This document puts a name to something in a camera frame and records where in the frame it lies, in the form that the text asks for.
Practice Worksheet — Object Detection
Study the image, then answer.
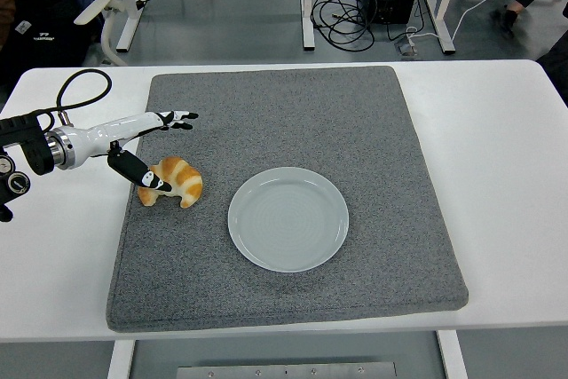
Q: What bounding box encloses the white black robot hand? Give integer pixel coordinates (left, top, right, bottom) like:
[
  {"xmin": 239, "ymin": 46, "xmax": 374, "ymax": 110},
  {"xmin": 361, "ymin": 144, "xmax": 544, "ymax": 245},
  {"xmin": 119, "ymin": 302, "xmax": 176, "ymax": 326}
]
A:
[{"xmin": 66, "ymin": 110, "xmax": 200, "ymax": 194}]

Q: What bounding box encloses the golden croissant bread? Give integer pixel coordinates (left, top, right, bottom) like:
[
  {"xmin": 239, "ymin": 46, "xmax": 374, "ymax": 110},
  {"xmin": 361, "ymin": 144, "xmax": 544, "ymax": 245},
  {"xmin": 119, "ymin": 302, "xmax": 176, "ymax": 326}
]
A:
[{"xmin": 137, "ymin": 155, "xmax": 204, "ymax": 209}]

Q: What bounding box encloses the pale grey round plate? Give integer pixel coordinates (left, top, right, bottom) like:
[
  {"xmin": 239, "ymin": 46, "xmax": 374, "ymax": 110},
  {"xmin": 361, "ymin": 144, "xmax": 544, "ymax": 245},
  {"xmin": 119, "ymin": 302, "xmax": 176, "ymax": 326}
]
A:
[{"xmin": 227, "ymin": 167, "xmax": 351, "ymax": 273}]

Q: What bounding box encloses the grey metal plate with screws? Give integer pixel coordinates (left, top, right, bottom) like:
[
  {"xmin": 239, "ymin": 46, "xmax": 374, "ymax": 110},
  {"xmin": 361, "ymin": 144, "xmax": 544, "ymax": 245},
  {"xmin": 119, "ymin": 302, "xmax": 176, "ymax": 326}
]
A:
[{"xmin": 176, "ymin": 361, "xmax": 398, "ymax": 379}]

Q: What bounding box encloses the white desk leg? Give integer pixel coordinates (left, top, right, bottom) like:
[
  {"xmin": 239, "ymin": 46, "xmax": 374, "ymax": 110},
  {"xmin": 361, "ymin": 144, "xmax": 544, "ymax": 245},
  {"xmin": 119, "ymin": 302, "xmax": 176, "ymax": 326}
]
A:
[
  {"xmin": 423, "ymin": 0, "xmax": 458, "ymax": 55},
  {"xmin": 300, "ymin": 0, "xmax": 317, "ymax": 51},
  {"xmin": 115, "ymin": 0, "xmax": 151, "ymax": 52}
]

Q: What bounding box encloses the white chair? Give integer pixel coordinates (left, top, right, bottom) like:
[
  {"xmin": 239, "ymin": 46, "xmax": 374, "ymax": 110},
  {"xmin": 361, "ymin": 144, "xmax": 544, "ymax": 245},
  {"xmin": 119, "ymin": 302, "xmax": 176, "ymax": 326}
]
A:
[{"xmin": 73, "ymin": 0, "xmax": 134, "ymax": 67}]

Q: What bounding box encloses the person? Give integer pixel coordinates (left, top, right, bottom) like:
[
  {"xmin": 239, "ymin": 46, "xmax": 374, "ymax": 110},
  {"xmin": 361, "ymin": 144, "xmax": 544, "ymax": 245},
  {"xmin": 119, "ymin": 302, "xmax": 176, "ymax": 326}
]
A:
[{"xmin": 0, "ymin": 0, "xmax": 128, "ymax": 87}]

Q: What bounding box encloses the white table leg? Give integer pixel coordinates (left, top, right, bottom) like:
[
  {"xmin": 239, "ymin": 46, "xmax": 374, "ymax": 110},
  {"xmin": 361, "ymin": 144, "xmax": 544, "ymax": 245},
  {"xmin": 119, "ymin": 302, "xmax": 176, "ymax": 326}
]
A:
[
  {"xmin": 107, "ymin": 340, "xmax": 136, "ymax": 379},
  {"xmin": 437, "ymin": 330, "xmax": 469, "ymax": 379}
]

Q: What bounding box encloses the grey felt mat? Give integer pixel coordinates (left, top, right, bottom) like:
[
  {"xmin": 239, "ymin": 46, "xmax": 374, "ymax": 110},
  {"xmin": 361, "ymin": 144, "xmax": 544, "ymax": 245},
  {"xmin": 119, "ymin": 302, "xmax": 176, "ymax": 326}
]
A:
[{"xmin": 106, "ymin": 65, "xmax": 470, "ymax": 334}]

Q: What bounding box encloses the grey floor socket box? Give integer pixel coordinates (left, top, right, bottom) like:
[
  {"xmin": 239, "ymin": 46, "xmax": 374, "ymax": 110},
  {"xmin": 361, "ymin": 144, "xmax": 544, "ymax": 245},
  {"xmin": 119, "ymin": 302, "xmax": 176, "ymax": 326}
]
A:
[{"xmin": 394, "ymin": 39, "xmax": 422, "ymax": 60}]

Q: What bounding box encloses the dark cloth-covered object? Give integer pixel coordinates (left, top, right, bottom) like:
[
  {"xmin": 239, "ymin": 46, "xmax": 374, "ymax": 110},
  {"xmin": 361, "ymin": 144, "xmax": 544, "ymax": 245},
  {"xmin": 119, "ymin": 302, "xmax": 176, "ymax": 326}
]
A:
[{"xmin": 535, "ymin": 36, "xmax": 568, "ymax": 107}]

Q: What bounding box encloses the coiled black cable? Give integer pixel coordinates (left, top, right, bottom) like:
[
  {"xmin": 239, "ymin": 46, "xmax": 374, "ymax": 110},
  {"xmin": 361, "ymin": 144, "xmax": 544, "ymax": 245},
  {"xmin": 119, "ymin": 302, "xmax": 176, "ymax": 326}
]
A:
[{"xmin": 310, "ymin": 0, "xmax": 376, "ymax": 52}]

